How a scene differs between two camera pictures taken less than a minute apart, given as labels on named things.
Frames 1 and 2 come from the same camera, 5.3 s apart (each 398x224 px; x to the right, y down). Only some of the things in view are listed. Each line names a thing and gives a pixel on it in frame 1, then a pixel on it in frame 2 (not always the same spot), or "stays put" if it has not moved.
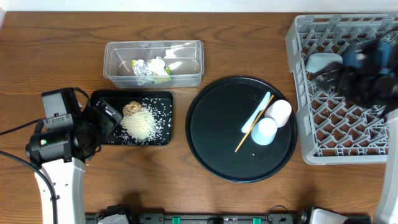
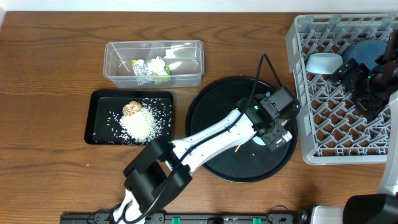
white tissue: x=157 y=66 stays put
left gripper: x=101 y=116 → x=274 y=137
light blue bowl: x=317 y=60 stays put
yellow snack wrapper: x=143 y=74 stays put
